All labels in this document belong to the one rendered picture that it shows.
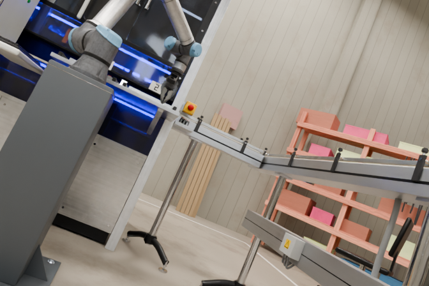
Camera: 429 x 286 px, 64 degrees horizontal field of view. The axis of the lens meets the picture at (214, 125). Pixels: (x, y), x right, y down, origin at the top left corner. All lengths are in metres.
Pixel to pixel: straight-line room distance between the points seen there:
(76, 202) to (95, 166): 0.23
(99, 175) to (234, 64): 4.31
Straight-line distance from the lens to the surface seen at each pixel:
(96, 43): 1.48
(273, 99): 6.30
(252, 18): 6.48
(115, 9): 1.68
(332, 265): 1.49
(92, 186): 2.22
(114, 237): 2.26
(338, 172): 1.62
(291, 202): 5.66
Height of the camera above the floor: 0.62
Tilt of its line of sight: 9 degrees up
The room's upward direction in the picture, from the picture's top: 24 degrees clockwise
